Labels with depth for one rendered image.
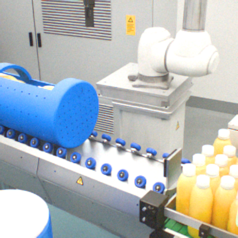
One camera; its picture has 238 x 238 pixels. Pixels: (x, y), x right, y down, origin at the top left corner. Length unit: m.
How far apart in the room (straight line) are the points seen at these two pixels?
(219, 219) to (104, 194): 0.47
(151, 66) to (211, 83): 2.41
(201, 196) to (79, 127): 0.65
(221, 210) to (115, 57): 2.08
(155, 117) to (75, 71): 1.57
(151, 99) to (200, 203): 0.80
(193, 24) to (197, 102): 2.63
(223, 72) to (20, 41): 2.02
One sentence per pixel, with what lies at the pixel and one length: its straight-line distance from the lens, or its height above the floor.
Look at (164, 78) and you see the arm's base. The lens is 1.96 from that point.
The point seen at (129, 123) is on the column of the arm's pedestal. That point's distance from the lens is 2.01.
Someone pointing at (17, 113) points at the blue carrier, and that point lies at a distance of 1.67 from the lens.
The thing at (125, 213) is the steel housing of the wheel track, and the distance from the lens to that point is 1.50.
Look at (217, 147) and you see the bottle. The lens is 1.50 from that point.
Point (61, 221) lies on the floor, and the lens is 2.81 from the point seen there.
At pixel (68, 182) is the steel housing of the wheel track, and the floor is 0.86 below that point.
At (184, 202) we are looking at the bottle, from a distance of 1.30.
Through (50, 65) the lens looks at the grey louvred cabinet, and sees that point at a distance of 3.51.
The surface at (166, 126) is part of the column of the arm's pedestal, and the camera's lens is 1.94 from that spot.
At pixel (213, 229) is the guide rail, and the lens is 1.24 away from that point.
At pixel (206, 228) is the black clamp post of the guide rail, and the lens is 1.23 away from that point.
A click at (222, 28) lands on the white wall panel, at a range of 4.11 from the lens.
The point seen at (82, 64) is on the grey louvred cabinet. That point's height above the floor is 0.79.
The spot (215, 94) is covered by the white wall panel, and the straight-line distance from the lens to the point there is 4.31.
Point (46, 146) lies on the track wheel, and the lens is 1.67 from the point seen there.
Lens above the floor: 1.76
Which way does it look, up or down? 25 degrees down
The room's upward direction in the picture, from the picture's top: 1 degrees counter-clockwise
